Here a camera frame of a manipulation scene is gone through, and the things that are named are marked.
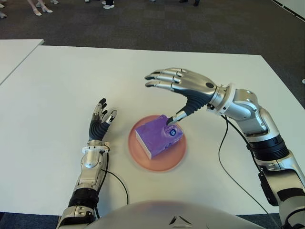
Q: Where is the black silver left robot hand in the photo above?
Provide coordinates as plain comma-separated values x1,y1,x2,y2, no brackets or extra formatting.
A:
88,98,118,142

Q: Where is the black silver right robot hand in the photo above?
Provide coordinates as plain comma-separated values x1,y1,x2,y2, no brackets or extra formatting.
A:
144,67,220,125

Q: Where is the purple tissue paper pack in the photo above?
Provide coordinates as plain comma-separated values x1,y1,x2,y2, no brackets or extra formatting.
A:
135,114,183,159

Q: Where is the round pink plate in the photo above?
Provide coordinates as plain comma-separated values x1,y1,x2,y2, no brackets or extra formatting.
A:
128,114,188,173

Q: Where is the person in dark shoes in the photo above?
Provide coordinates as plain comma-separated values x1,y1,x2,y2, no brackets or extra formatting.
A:
179,0,200,7

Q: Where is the silver robot torso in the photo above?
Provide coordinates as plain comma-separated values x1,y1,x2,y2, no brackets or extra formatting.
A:
83,199,270,229

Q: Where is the white table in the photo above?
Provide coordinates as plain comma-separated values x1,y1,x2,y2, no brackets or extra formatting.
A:
0,39,45,84
271,0,305,19

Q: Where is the person wearing white heels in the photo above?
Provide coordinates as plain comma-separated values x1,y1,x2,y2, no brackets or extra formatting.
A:
26,0,53,16

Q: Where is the person in pale shoes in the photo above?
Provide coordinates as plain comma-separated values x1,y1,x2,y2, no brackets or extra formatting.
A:
35,0,59,8

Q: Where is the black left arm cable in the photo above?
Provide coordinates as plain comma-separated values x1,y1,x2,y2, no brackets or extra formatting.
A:
95,152,130,219

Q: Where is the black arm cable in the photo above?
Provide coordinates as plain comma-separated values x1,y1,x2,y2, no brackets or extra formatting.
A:
95,152,130,219
218,114,275,215

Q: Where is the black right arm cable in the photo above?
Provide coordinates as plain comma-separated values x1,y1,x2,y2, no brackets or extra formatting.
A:
218,114,275,215

